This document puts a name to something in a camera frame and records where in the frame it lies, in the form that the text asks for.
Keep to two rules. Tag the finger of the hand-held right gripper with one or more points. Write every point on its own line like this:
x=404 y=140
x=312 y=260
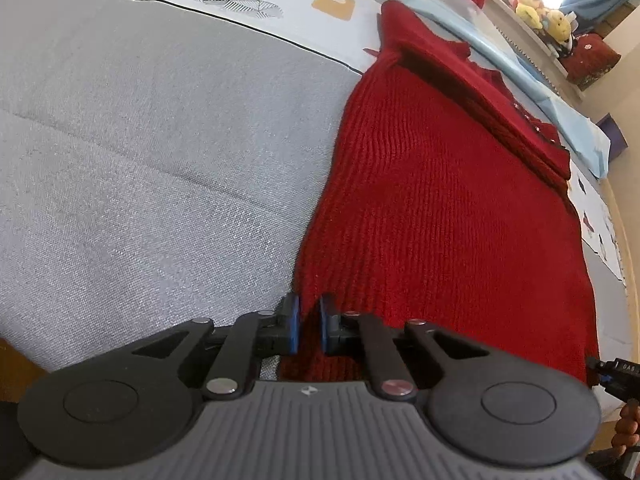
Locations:
x=596 y=366

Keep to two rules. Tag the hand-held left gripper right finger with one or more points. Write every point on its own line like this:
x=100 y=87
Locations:
x=324 y=326

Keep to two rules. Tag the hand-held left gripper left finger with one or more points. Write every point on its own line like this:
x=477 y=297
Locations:
x=295 y=323

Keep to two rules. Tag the dark red knit sweater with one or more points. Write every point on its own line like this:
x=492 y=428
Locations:
x=450 y=200

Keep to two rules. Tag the person's right hand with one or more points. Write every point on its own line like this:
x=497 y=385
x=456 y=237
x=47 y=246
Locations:
x=628 y=427

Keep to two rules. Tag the purple box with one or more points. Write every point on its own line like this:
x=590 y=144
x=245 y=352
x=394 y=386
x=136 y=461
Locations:
x=614 y=140

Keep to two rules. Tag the dark red cushion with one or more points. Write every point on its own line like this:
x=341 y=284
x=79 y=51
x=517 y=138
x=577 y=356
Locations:
x=592 y=57

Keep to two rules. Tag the yellow plush toys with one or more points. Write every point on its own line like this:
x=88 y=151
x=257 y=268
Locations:
x=530 y=40

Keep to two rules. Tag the light blue sheet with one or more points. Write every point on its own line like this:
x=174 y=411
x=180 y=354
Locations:
x=500 y=35

